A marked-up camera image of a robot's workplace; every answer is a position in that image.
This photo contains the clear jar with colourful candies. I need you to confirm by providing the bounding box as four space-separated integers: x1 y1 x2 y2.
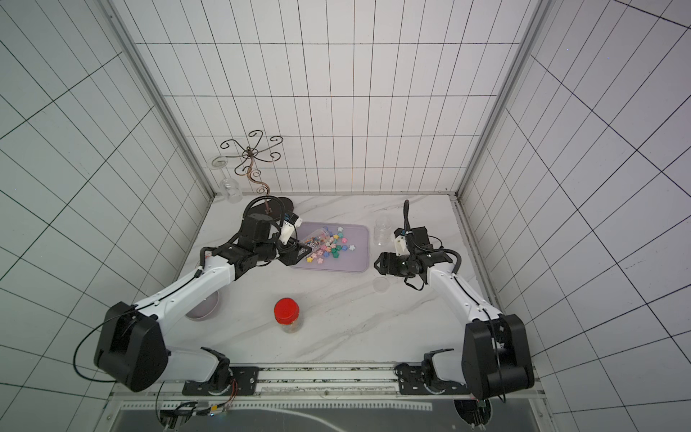
372 215 393 247

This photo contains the small clear jar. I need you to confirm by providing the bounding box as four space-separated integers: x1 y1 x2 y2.
302 228 332 250

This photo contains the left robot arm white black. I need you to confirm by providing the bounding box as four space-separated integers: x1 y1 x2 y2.
93 195 311 395

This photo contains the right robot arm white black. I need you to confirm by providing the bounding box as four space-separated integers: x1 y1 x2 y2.
374 201 536 401

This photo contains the red lid candy jar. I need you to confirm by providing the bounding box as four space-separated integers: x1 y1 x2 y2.
274 297 302 333

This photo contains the lilac plastic tray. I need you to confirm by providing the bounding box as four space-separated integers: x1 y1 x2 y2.
295 222 371 273

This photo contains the hanging wine glass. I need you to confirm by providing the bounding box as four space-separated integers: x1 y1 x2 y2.
209 156 243 203

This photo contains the lilac bowl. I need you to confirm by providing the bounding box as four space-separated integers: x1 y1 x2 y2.
185 292 221 321

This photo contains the metal glass holder stand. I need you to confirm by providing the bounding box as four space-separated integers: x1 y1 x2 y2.
210 130 294 221

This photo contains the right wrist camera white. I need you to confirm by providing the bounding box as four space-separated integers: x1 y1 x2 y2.
392 234 410 257

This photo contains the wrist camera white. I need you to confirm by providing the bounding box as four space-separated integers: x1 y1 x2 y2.
392 234 410 257
279 212 302 245

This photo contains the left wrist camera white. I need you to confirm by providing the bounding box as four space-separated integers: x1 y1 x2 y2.
279 212 302 245

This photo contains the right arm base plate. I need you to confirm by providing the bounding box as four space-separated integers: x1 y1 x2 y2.
394 362 471 396

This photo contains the aluminium mounting rail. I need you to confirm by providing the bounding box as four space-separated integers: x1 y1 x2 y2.
110 363 546 414

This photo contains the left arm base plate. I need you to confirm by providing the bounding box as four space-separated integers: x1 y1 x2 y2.
182 365 260 397

